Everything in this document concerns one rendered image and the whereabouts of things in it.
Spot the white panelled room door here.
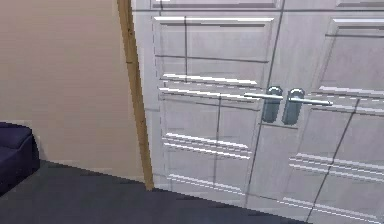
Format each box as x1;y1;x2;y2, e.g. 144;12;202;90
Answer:
130;0;286;208
245;0;384;224

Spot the dark purple sofa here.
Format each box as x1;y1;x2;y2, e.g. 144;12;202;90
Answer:
0;121;41;197

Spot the silver lever door handle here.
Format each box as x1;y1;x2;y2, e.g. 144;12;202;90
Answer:
281;87;334;126
243;85;284;124

